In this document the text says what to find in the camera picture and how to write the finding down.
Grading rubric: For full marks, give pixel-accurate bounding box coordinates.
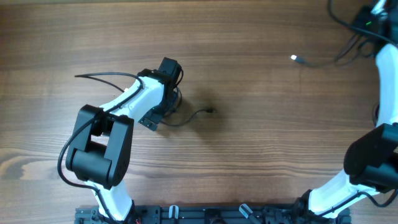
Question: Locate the black USB cable bundle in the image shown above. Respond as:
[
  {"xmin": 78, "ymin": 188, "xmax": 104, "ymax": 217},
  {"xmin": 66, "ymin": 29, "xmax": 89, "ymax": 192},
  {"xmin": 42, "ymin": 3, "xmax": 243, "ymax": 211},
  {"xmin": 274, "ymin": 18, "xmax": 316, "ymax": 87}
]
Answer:
[{"xmin": 158, "ymin": 68, "xmax": 215, "ymax": 128}]

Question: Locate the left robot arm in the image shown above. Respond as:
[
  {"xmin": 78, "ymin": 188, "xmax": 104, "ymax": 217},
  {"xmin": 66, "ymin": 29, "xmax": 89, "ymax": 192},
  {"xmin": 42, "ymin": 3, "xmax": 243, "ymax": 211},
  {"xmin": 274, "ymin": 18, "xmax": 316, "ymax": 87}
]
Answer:
[{"xmin": 57, "ymin": 58, "xmax": 183, "ymax": 223}]

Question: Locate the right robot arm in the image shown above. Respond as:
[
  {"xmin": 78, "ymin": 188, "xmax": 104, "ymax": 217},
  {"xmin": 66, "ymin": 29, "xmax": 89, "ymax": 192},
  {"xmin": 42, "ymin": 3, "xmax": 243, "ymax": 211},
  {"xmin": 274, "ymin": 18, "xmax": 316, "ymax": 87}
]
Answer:
[{"xmin": 306, "ymin": 1, "xmax": 397, "ymax": 222}]

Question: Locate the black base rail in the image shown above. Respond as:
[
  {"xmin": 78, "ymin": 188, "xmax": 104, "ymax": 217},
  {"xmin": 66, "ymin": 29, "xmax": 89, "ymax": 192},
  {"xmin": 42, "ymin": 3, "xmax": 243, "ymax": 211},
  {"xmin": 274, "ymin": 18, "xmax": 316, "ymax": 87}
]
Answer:
[{"xmin": 74, "ymin": 203, "xmax": 352, "ymax": 224}]

